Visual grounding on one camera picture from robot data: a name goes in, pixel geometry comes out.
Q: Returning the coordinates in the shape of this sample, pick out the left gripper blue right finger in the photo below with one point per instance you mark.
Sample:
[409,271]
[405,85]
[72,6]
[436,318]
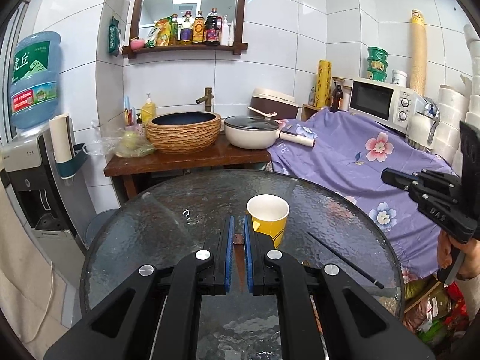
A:
[249,238]

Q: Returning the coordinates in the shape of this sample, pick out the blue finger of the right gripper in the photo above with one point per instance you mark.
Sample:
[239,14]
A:
[398,179]

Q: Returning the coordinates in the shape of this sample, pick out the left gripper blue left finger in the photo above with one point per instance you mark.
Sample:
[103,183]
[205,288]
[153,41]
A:
[228,263]

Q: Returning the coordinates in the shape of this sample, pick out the brown wooden chopstick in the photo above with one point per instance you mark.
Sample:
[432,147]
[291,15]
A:
[239,252]

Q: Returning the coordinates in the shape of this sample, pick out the yellow duck mug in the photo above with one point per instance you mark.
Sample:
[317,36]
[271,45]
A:
[269,215]

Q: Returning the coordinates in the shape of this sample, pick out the black chopstick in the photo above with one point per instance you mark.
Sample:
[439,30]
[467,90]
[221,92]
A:
[351,264]

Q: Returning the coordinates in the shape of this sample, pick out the white kettle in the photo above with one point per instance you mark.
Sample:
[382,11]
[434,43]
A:
[422,126]

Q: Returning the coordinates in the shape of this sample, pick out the purple floral cloth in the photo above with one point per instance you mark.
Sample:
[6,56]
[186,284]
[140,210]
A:
[349,156]

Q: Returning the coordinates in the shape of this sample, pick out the wooden counter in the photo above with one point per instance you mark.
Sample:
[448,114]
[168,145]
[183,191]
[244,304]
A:
[220,153]

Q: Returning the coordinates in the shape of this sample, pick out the white microwave oven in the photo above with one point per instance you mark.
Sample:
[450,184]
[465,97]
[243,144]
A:
[390,105]

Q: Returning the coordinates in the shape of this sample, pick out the round glass table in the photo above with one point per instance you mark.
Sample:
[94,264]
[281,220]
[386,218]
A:
[177,217]

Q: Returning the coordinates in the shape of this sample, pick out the cream pan with lid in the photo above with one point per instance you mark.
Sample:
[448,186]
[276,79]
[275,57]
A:
[252,133]

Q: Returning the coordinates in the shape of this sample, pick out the brown glass bottle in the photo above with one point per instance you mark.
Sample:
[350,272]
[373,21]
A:
[337,97]

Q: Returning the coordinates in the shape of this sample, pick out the woven basket sink bowl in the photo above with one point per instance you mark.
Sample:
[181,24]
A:
[183,132]

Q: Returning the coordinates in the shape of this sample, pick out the brown rice cooker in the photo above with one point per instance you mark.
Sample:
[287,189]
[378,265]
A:
[266,101]

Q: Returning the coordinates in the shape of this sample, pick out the green instant noodle cups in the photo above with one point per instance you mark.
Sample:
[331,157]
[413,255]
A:
[377,64]

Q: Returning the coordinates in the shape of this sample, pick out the brass faucet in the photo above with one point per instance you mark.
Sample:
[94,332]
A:
[206,99]

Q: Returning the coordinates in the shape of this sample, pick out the tall paper cup stack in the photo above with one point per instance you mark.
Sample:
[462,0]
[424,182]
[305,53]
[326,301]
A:
[418,52]

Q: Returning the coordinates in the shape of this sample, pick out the yellow wrap roll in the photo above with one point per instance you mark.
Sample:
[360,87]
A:
[323,80]

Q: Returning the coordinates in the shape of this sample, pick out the plastic bag with fruit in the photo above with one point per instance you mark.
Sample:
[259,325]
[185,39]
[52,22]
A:
[120,142]

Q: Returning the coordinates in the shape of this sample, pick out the yellow soap bottle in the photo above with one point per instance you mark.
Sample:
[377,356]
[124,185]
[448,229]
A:
[148,111]

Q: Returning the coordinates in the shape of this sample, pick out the water dispenser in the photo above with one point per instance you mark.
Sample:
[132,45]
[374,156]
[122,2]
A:
[58,211]

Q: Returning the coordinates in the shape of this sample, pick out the dark soy sauce bottle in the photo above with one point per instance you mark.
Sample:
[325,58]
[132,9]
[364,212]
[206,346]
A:
[212,28]

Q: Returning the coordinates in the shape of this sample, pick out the blue water jug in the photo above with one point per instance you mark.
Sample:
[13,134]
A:
[34,80]

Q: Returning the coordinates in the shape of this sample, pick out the wooden framed wall shelf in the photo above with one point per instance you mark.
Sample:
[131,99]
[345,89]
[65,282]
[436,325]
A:
[164,25]

